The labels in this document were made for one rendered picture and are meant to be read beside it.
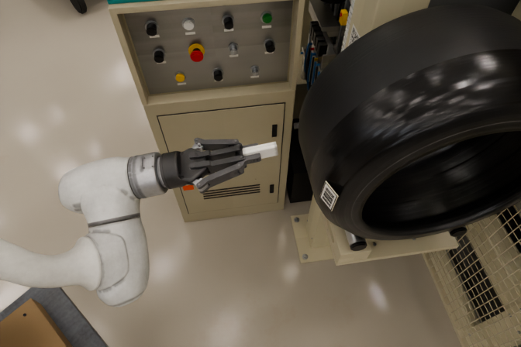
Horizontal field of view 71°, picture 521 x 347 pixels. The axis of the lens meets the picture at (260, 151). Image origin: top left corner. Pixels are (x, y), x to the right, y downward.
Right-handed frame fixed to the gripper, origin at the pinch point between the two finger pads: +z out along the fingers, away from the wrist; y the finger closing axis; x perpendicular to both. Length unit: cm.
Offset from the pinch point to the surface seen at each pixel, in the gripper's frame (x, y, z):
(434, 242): 49, -9, 44
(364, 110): -10.2, -3.4, 19.7
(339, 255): 39.2, -10.6, 14.6
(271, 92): 34, 51, 7
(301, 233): 124, 34, 9
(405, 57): -15.0, 2.3, 28.4
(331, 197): 5.2, -10.6, 12.0
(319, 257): 125, 20, 15
